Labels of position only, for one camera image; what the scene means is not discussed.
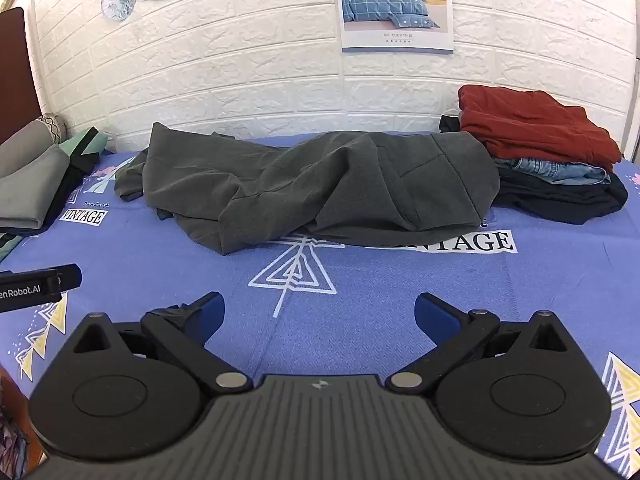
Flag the folded blue jeans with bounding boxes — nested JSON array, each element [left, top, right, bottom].
[[492, 156, 612, 187]]

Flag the folded red cloth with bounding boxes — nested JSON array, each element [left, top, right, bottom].
[[458, 84, 622, 173]]

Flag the folded dark navy cloth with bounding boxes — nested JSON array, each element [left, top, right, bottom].
[[492, 165, 629, 225]]

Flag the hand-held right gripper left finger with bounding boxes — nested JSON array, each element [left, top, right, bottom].
[[65, 291, 253, 396]]

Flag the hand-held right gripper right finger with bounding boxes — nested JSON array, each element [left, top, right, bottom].
[[386, 292, 576, 393]]

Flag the blue printed bed sheet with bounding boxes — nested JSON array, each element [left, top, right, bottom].
[[0, 132, 640, 480]]

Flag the brown headboard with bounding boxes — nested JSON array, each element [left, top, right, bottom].
[[0, 7, 42, 147]]

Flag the grey pants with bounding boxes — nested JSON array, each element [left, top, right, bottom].
[[114, 122, 501, 256]]

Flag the grey window frame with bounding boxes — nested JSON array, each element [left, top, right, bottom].
[[620, 35, 640, 163]]

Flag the wall poster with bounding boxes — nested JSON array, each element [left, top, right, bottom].
[[334, 0, 455, 55]]

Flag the patterned pillow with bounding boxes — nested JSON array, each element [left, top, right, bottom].
[[36, 113, 69, 145]]

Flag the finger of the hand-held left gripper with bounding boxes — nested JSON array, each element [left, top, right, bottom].
[[56, 264, 82, 291]]

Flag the folded grey cloth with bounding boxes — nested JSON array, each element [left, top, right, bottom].
[[0, 119, 71, 235]]

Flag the folded black cloth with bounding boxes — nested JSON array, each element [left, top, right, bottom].
[[37, 152, 101, 232]]

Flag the green cloth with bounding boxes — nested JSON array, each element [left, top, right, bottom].
[[60, 127, 108, 162]]

